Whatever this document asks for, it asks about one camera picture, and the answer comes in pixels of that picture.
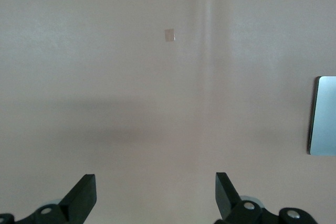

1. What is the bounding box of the grey laptop with black screen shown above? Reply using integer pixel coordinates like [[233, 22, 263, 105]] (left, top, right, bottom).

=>
[[307, 76, 336, 156]]

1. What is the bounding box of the small clear tape piece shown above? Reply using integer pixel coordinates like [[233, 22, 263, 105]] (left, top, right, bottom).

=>
[[164, 28, 176, 44]]

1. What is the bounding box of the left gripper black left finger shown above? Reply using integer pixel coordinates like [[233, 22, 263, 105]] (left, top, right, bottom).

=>
[[0, 173, 97, 224]]

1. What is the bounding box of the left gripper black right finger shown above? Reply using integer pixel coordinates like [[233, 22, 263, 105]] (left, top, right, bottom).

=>
[[214, 172, 318, 224]]

